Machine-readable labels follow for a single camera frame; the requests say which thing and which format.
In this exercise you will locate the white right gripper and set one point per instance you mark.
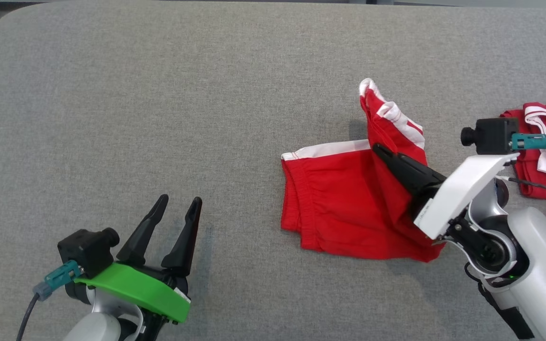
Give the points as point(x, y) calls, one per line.
point(462, 194)

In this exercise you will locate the red white shorts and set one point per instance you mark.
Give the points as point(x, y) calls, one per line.
point(339, 203)

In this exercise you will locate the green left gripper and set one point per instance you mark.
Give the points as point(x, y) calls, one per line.
point(140, 289)

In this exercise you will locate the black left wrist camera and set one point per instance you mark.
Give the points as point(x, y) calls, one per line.
point(88, 248)

